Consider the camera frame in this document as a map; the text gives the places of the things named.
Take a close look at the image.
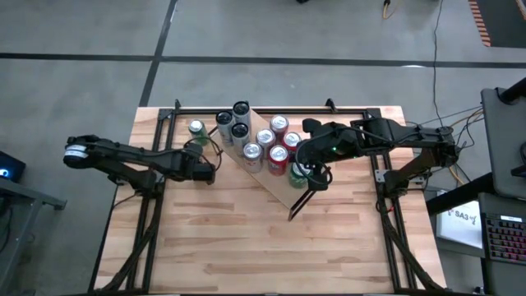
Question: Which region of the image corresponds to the black mat orange striped edge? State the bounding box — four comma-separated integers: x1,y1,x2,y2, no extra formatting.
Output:
468,0,526,49

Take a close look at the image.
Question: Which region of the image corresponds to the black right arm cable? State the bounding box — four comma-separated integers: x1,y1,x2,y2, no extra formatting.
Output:
293,123,373,186

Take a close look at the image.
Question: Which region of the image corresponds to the thin black floor cable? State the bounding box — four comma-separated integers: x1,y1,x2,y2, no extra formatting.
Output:
431,0,447,128

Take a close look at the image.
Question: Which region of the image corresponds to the grey metal side table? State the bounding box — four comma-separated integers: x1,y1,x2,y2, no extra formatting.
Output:
0,176,67,296

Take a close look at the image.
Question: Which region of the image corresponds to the black laptop backlit keyboard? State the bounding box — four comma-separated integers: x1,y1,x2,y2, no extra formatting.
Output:
477,192,526,296

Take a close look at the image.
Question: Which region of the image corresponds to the red Fanta can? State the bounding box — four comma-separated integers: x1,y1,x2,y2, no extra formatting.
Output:
268,144,290,177
282,131,302,161

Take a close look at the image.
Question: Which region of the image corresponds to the grey laptop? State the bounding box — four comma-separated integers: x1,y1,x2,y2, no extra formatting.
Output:
480,87,526,199

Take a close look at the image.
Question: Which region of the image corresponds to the wooden shelf black metal frame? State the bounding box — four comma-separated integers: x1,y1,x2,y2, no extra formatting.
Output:
207,100,330,222

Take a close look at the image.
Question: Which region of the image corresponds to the black tube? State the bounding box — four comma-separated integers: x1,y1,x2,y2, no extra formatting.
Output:
496,76,526,104

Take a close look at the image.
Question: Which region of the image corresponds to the yellow cable with plug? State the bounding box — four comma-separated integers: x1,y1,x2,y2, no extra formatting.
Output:
381,0,402,21

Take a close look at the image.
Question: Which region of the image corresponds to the white Celsius slim can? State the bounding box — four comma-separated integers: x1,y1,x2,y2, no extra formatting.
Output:
232,100,252,127

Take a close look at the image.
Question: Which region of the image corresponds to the black side desk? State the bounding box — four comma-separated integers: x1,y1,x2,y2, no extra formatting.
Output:
425,172,494,217

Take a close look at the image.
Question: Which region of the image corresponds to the silver Diet Coke can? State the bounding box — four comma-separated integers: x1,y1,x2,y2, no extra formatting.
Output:
269,113,290,136
255,127,277,151
242,141,264,173

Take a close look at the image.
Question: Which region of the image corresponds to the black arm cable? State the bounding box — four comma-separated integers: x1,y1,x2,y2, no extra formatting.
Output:
293,123,373,186
158,135,223,173

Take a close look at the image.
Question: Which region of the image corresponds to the slim can black lid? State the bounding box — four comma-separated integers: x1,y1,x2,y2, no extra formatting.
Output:
230,122,251,157
215,109,236,147

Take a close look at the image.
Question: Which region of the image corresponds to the green Sprite can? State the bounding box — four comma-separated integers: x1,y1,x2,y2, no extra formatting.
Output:
288,161,311,189
187,118,210,147

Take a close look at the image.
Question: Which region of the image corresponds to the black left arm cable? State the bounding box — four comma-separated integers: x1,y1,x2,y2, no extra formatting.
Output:
158,135,223,173

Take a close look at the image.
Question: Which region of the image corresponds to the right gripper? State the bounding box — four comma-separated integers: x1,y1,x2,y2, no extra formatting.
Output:
295,118,362,192

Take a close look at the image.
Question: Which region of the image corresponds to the white SA3 sign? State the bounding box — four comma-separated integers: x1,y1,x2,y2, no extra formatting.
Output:
436,200,484,250

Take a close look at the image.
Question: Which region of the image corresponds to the black device blue light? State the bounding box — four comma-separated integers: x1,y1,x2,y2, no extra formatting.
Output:
0,150,26,184

